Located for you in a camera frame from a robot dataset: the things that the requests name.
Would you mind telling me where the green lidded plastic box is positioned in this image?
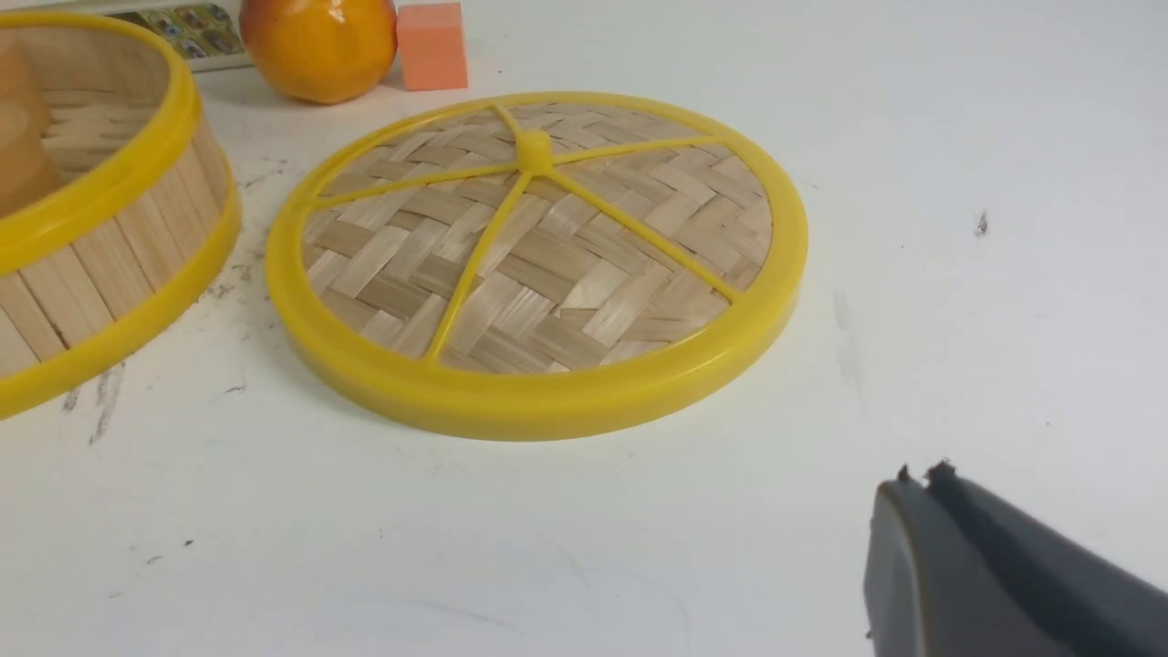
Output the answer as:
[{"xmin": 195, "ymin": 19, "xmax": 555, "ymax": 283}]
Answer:
[{"xmin": 70, "ymin": 1, "xmax": 252, "ymax": 72}]

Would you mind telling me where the yellow woven bamboo steamer lid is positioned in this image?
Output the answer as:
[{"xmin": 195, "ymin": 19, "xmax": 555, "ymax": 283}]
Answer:
[{"xmin": 266, "ymin": 92, "xmax": 808, "ymax": 441}]

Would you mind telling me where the tan object inside steamer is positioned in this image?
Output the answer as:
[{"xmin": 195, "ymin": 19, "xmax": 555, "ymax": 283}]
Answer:
[{"xmin": 1, "ymin": 30, "xmax": 64, "ymax": 217}]

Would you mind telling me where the yellow bamboo steamer basket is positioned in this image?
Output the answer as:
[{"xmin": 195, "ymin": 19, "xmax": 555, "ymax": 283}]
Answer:
[{"xmin": 4, "ymin": 11, "xmax": 242, "ymax": 417}]

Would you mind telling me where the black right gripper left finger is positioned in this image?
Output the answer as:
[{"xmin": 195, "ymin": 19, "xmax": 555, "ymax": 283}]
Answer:
[{"xmin": 863, "ymin": 465, "xmax": 1110, "ymax": 656}]

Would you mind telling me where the orange toy pepper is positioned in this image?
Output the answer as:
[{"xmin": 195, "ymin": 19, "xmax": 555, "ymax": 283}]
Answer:
[{"xmin": 238, "ymin": 1, "xmax": 397, "ymax": 105}]

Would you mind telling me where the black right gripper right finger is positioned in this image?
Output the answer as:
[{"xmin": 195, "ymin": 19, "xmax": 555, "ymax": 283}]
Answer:
[{"xmin": 926, "ymin": 462, "xmax": 1164, "ymax": 656}]

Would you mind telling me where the salmon pink foam block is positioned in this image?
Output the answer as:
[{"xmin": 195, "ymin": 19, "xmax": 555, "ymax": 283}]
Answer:
[{"xmin": 397, "ymin": 4, "xmax": 470, "ymax": 91}]

